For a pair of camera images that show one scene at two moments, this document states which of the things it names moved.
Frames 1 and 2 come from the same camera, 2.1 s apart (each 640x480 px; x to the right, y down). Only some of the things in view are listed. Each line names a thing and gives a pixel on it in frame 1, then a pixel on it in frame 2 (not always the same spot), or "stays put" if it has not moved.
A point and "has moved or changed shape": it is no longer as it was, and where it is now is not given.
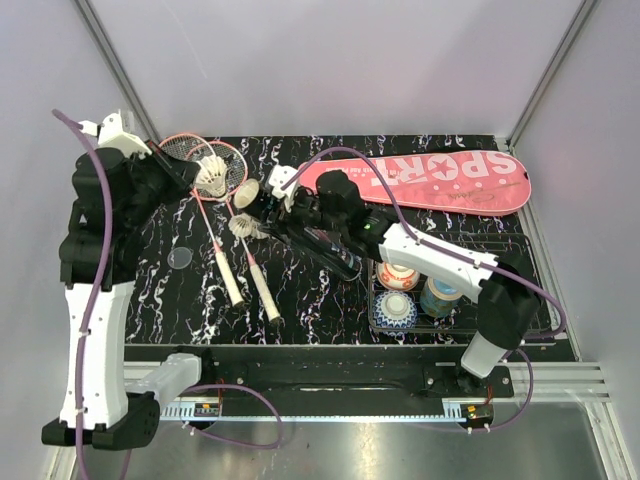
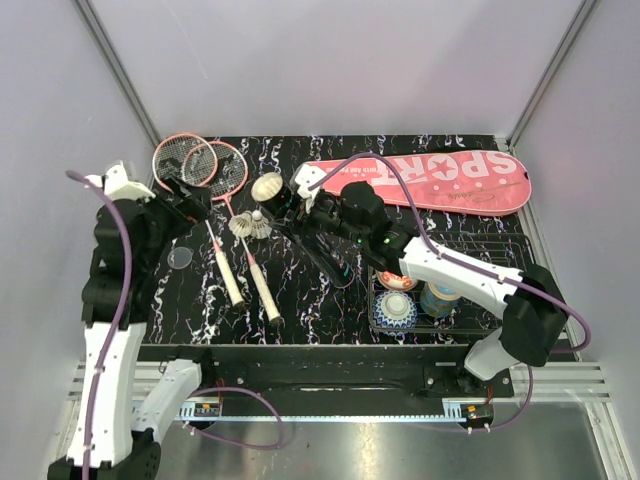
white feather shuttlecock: (212, 176) → (266, 186)
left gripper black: (180, 173) → (195, 205)
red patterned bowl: (397, 277) stays put
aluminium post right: (584, 11) stays put
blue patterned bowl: (395, 313) stays put
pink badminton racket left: (200, 150) stays put
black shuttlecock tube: (250, 199) has moved or changed shape
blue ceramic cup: (439, 299) stays put
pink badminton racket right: (237, 170) stays put
